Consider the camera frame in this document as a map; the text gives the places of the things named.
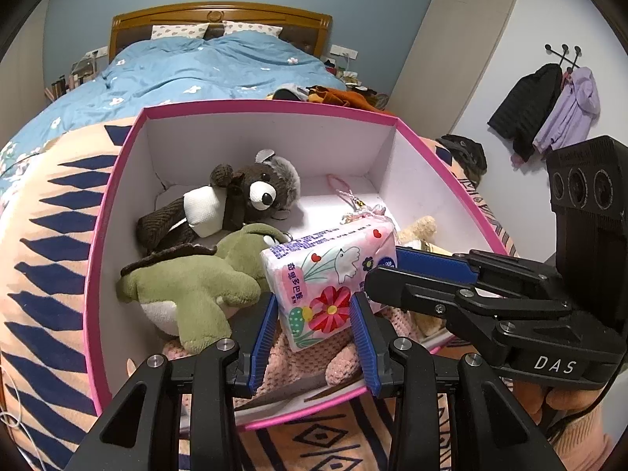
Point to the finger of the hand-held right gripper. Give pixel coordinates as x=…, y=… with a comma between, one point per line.
x=427, y=261
x=417, y=289

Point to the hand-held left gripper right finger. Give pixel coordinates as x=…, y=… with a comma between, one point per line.
x=365, y=346

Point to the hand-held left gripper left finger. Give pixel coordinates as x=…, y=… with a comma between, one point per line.
x=262, y=341

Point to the small beige teddy bear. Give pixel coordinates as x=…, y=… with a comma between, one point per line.
x=417, y=228

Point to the pink knitted plush bear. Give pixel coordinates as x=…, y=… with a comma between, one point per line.
x=304, y=368

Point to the pink lace sachet bag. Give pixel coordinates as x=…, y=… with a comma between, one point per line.
x=370, y=217

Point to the pink floral tissue pack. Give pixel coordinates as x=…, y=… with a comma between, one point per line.
x=324, y=274

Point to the green plush dinosaur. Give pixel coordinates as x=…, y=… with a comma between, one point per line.
x=196, y=289

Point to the brown and white plush bear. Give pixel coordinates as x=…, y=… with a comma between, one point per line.
x=230, y=196

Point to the pink cardboard box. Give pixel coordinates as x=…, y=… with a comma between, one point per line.
x=245, y=142

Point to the person's right forearm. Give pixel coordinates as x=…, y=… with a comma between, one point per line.
x=593, y=439

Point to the person's right hand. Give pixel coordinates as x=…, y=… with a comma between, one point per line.
x=564, y=402

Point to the purple jacket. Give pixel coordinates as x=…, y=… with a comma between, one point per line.
x=569, y=113

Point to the black puffer jacket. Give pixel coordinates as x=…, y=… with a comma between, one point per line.
x=525, y=108

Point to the orange and brown clothes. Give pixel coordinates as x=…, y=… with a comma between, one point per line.
x=343, y=97

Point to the nightstand clutter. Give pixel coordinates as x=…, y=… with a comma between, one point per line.
x=343, y=71

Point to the beige wardrobe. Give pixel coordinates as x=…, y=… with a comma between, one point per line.
x=466, y=24

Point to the blue floral duvet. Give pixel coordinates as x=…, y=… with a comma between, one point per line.
x=221, y=68

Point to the white dotted pillow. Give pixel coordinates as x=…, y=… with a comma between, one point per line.
x=179, y=31
x=252, y=28

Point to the row of cosmetic bottles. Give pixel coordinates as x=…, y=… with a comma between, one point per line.
x=71, y=78

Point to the wooden headboard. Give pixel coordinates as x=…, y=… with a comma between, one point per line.
x=147, y=17

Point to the black wall coat hook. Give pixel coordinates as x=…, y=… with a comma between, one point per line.
x=564, y=54

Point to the white wall socket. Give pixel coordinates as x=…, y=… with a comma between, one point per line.
x=97, y=52
x=343, y=50

